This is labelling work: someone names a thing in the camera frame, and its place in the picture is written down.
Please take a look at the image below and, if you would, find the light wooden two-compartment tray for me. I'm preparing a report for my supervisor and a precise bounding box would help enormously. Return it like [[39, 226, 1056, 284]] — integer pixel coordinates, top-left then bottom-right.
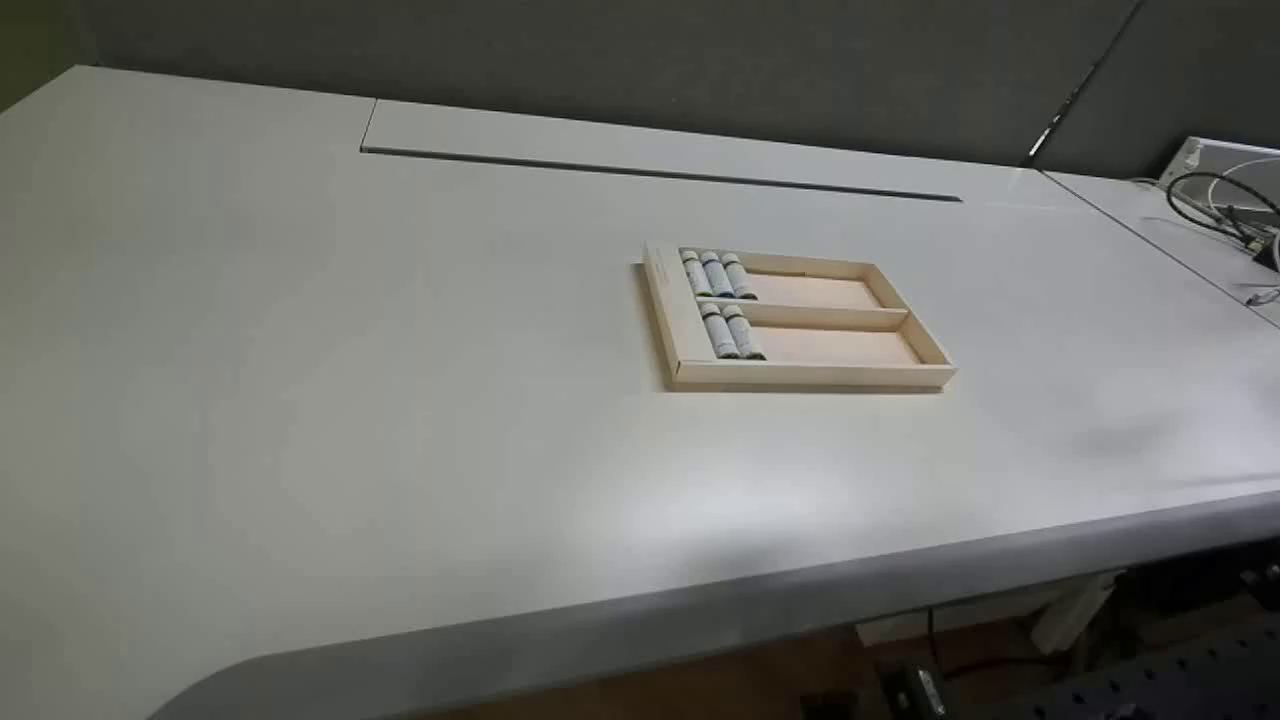
[[637, 241, 962, 395]]

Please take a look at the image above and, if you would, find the black cable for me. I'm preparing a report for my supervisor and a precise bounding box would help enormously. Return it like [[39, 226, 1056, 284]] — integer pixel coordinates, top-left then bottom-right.
[[1163, 165, 1280, 275]]

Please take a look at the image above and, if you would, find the white table leg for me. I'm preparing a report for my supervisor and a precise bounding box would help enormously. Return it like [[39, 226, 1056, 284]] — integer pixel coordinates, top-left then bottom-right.
[[1034, 573, 1121, 659]]

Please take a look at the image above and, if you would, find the small black floor device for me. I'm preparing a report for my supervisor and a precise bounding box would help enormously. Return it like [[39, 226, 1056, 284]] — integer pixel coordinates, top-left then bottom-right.
[[878, 659, 952, 720]]

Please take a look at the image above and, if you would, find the white box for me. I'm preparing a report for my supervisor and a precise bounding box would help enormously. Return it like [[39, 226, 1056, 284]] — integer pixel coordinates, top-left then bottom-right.
[[1156, 132, 1280, 208]]

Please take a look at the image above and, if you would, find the black perforated platform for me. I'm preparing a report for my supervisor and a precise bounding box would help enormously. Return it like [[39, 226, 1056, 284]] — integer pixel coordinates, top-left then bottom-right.
[[1001, 618, 1280, 720]]

